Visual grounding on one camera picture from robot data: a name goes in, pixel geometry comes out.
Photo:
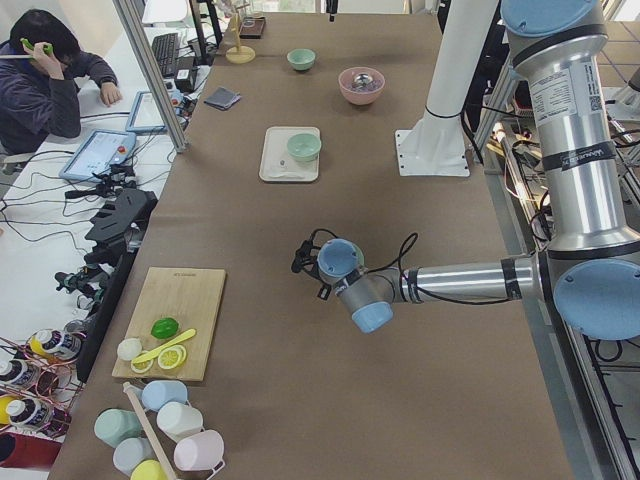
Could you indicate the pink bowl with ice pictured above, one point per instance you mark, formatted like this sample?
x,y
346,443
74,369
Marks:
x,y
360,98

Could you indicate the grey mug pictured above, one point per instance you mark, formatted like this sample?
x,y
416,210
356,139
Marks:
x,y
130,452

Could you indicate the seated person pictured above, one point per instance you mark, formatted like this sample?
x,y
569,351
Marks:
x,y
41,61

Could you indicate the yellow sauce bottle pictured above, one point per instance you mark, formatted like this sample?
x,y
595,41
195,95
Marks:
x,y
62,345

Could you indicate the white garlic bulb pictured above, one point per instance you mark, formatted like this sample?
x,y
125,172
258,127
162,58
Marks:
x,y
129,348

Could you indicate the pink mug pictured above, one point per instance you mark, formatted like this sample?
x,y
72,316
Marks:
x,y
199,452

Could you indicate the dark wooden tray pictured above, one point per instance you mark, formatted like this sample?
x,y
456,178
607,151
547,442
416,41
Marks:
x,y
252,27

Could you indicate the grey folded cloth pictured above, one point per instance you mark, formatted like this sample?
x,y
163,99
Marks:
x,y
222,99

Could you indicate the green lime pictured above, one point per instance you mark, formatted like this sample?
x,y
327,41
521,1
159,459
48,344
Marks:
x,y
164,328

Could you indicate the bamboo cutting board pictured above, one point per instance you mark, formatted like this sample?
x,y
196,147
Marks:
x,y
192,297

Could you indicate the lemon slice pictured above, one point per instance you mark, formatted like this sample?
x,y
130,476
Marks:
x,y
172,357
141,367

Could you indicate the white camera pole base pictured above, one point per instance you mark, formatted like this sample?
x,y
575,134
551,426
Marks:
x,y
435,145

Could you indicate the metal scoop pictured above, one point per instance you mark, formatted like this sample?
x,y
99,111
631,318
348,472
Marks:
x,y
363,81

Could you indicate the far teach pendant tablet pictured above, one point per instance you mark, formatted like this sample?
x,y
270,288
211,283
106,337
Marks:
x,y
144,117

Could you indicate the near teach pendant tablet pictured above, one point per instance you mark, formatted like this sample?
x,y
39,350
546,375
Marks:
x,y
96,155

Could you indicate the blue mug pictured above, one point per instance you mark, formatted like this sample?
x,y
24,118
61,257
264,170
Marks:
x,y
157,393

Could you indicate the green bowl on tray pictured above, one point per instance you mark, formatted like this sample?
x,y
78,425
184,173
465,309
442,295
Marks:
x,y
304,147

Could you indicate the cream serving tray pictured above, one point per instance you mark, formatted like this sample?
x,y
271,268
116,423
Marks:
x,y
277,165

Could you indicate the black keyboard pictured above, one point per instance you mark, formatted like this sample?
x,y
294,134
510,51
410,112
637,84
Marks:
x,y
165,50

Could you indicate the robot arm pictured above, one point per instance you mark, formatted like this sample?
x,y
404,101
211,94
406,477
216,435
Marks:
x,y
590,268

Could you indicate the green bowl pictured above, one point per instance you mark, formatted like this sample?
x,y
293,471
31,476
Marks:
x,y
301,59
358,255
304,147

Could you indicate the aluminium frame post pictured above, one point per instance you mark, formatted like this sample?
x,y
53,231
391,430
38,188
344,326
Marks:
x,y
134,30

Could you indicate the green mug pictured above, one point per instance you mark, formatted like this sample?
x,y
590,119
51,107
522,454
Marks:
x,y
112,426

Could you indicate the wooden mug tree stand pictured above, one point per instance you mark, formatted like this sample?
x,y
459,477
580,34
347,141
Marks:
x,y
238,53

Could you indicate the yellow plastic knife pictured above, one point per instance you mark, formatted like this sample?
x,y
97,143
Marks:
x,y
152,354

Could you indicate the white mug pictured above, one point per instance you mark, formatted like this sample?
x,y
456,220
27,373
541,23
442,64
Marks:
x,y
179,421

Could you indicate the yellow mug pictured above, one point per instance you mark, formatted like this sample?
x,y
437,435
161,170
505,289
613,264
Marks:
x,y
148,470

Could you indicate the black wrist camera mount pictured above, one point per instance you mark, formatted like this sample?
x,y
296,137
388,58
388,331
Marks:
x,y
306,260

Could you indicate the teach pendant tablet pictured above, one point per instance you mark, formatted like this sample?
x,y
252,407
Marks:
x,y
144,117
96,155

